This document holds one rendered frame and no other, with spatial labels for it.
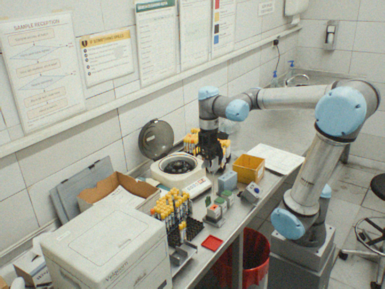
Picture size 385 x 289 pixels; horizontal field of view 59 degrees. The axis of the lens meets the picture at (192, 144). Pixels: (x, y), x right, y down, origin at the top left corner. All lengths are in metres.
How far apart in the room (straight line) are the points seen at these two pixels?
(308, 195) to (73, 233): 0.73
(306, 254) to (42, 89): 1.16
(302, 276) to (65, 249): 0.85
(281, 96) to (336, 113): 0.29
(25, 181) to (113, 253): 0.61
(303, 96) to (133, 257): 0.71
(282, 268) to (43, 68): 1.19
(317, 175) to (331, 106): 0.22
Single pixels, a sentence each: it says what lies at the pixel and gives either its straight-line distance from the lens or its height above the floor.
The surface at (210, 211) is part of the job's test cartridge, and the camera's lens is 1.51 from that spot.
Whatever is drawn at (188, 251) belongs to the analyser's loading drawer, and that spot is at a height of 0.91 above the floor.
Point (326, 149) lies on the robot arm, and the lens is 1.01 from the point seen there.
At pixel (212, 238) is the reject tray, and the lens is 1.48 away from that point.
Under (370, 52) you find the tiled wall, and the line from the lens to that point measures 3.52.
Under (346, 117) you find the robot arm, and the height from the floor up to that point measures 1.53.
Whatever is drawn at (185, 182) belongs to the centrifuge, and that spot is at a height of 0.96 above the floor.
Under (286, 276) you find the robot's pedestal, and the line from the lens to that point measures 1.47.
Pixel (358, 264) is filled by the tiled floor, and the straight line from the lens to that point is 2.76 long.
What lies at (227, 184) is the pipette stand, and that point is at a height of 0.94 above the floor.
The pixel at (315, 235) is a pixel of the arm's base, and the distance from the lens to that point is 1.35.
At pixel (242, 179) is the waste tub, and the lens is 1.79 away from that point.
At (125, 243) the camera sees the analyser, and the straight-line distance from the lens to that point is 1.07.
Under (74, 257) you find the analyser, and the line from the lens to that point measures 1.07.
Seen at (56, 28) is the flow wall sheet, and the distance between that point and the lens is 1.44.
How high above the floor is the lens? 1.88
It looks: 27 degrees down
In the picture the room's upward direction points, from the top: 3 degrees counter-clockwise
